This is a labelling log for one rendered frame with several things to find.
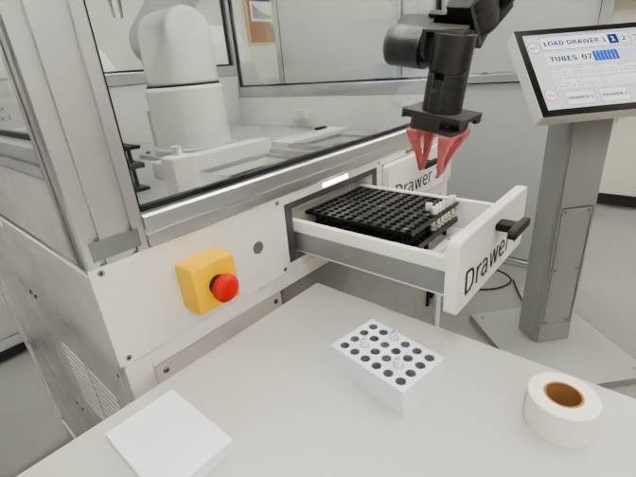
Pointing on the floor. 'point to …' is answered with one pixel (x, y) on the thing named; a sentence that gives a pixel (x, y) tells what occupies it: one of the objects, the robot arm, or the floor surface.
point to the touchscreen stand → (562, 266)
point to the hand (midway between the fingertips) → (431, 167)
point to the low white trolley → (362, 408)
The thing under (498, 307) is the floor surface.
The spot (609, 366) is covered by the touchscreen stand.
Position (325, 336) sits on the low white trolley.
